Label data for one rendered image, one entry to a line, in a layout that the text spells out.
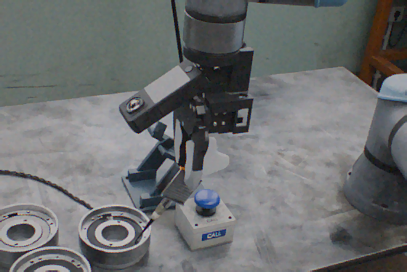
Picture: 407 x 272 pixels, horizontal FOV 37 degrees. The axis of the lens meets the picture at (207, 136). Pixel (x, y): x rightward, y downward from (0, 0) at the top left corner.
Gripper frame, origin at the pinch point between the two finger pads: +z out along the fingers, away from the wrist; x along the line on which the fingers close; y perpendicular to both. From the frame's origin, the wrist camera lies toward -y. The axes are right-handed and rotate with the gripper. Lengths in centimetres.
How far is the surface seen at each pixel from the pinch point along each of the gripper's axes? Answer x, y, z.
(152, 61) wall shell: 165, 51, 64
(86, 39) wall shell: 164, 23, 51
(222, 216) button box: 0.1, 7.0, 8.6
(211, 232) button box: -1.4, 4.6, 9.9
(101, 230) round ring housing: 3.7, -10.8, 10.1
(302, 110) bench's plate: 34, 41, 13
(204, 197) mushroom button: 1.7, 4.4, 5.6
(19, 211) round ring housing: 11.0, -21.3, 10.0
